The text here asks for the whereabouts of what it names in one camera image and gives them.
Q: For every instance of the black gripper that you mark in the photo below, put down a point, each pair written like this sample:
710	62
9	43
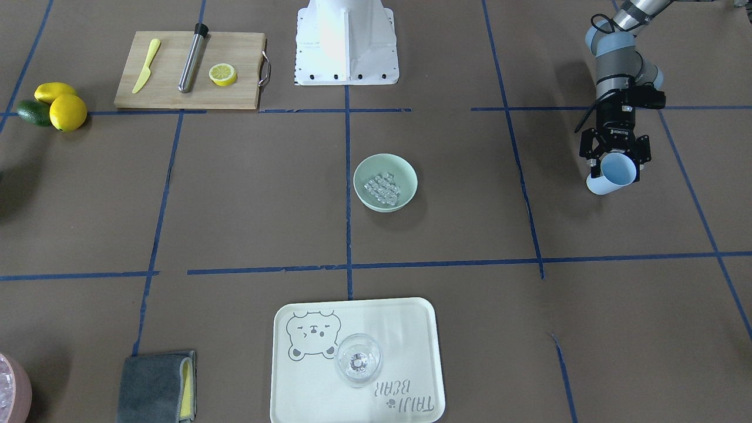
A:
616	123

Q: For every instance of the light blue plastic cup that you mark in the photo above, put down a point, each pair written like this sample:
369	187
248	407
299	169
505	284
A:
612	172

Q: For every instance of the green ceramic bowl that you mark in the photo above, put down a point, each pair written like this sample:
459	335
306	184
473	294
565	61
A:
405	177

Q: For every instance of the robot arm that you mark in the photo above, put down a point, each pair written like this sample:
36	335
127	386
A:
624	81

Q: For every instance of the ice cubes in green bowl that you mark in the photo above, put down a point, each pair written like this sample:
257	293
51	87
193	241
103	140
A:
383	189

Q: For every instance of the pink bowl of ice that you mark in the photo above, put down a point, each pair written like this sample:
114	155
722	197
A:
16	391

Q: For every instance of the clear wine glass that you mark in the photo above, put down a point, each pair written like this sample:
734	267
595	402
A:
359	360

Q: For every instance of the cream bear serving tray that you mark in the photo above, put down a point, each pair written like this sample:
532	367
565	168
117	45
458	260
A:
306	386

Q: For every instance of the lemon half slice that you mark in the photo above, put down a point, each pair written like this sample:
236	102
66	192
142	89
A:
223	74

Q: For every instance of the steel muddler black tip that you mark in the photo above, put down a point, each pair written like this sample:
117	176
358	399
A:
186	81

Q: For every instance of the yellow plastic knife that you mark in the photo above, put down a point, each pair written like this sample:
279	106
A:
145	72

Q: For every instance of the grey folded cloth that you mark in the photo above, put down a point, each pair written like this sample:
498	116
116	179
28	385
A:
158	388

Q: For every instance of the whole yellow lemon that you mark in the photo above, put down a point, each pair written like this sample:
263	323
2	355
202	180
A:
68	112

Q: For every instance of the green lime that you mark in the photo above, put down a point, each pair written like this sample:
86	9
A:
34	112

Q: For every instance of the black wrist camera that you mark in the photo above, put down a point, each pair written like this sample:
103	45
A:
645	96

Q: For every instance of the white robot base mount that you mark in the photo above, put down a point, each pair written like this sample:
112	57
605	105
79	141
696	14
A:
346	43

